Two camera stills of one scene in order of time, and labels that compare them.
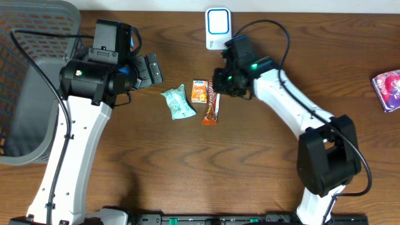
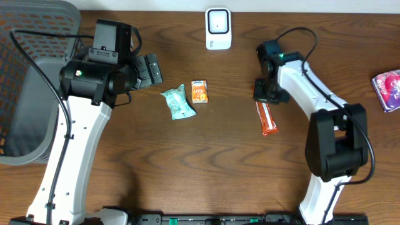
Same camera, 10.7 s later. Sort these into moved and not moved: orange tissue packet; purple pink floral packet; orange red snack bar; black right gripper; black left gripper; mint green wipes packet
Moved: black right gripper; orange red snack bar
Not moved: black left gripper; mint green wipes packet; orange tissue packet; purple pink floral packet
